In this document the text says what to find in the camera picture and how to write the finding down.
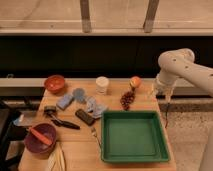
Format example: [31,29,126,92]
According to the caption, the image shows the orange bowl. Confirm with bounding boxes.
[44,75,65,94]

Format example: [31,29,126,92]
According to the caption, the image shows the blue sponge block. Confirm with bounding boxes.
[56,94,74,110]

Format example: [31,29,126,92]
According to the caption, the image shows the black rectangular remote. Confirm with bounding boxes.
[75,109,95,126]

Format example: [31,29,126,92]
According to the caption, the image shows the black chair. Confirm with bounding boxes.
[0,99,28,171]

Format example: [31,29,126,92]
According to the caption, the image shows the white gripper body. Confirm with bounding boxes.
[154,73,177,95]

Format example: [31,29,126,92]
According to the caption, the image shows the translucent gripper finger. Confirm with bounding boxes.
[152,87,158,98]
[165,92,171,103]

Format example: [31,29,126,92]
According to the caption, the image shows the bunch of red grapes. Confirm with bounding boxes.
[120,89,135,110]

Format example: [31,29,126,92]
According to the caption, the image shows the blue round sponge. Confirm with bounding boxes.
[73,88,85,103]

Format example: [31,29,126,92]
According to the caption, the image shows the green plastic tray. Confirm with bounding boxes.
[101,111,170,163]

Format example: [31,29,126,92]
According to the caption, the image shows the white plastic cup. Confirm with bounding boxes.
[95,76,109,94]

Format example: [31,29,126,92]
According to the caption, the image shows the yellow corn husk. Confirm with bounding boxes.
[45,142,66,171]

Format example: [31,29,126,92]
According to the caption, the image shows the orange spatula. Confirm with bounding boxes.
[29,127,52,146]

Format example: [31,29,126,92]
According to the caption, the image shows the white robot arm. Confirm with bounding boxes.
[153,48,213,171]

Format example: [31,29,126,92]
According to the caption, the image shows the metal fork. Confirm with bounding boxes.
[91,127,101,149]

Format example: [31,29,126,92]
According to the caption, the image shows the blue crumpled cloth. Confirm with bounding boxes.
[86,97,108,119]

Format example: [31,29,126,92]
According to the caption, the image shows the purple bowl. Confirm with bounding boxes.
[24,123,57,155]

